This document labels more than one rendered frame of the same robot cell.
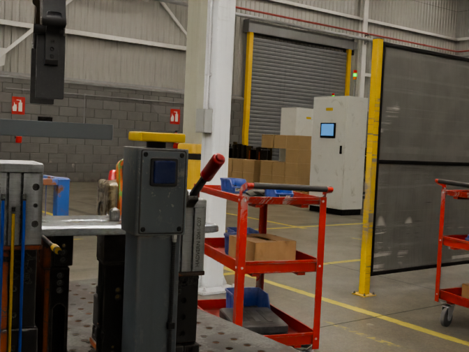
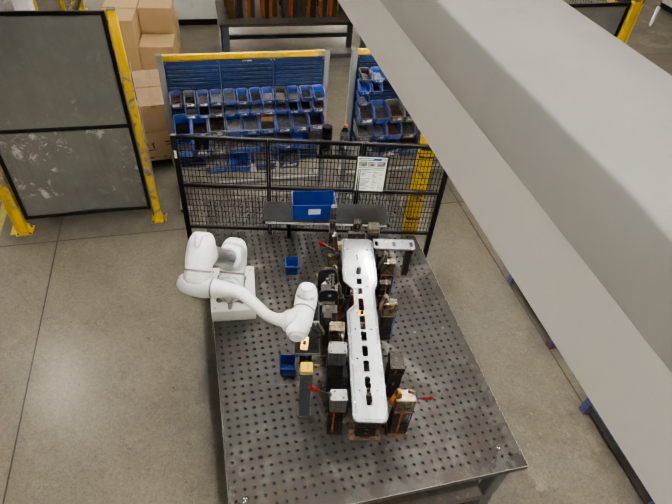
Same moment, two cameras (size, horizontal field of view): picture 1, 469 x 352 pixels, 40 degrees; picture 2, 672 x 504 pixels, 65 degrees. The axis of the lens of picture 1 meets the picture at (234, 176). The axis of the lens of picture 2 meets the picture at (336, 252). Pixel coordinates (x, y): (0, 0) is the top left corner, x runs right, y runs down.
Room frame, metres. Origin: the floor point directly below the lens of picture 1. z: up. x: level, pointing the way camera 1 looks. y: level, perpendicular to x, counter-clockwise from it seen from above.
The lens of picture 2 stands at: (1.47, -1.29, 3.46)
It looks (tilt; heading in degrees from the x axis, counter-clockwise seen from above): 44 degrees down; 110
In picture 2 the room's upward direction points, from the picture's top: 5 degrees clockwise
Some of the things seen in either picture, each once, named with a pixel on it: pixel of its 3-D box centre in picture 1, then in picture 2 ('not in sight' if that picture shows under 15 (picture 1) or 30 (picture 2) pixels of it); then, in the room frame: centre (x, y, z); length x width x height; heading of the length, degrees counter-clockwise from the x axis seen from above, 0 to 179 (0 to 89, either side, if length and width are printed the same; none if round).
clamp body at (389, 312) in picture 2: not in sight; (386, 319); (1.08, 0.82, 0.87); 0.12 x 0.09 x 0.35; 26
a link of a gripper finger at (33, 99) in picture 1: (42, 77); not in sight; (0.85, 0.25, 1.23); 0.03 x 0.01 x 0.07; 110
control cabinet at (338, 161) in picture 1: (337, 142); not in sight; (11.33, -1.76, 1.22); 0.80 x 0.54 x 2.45; 38
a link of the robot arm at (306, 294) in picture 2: not in sight; (306, 298); (0.79, 0.22, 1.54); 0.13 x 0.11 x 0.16; 105
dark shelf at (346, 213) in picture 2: not in sight; (326, 214); (0.38, 1.42, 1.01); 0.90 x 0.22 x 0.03; 26
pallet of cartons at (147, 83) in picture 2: not in sight; (133, 98); (-2.52, 2.73, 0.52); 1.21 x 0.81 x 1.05; 131
